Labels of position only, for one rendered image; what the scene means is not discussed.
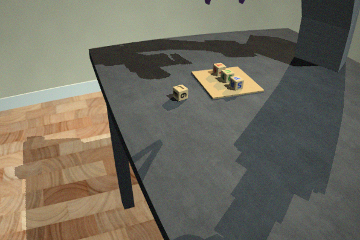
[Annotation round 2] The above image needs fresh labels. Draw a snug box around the tan square mat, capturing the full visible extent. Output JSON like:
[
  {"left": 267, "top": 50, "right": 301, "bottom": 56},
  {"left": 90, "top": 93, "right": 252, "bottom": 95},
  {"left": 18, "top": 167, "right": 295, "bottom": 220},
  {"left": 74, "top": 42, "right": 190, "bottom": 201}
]
[{"left": 191, "top": 67, "right": 264, "bottom": 99}]

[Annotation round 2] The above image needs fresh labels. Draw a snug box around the beige block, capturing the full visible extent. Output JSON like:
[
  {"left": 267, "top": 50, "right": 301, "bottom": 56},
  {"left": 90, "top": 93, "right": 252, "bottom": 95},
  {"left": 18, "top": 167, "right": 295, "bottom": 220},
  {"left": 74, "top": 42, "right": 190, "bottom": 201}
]
[
  {"left": 173, "top": 85, "right": 188, "bottom": 101},
  {"left": 229, "top": 76, "right": 244, "bottom": 91},
  {"left": 220, "top": 69, "right": 234, "bottom": 83},
  {"left": 213, "top": 63, "right": 226, "bottom": 76}
]

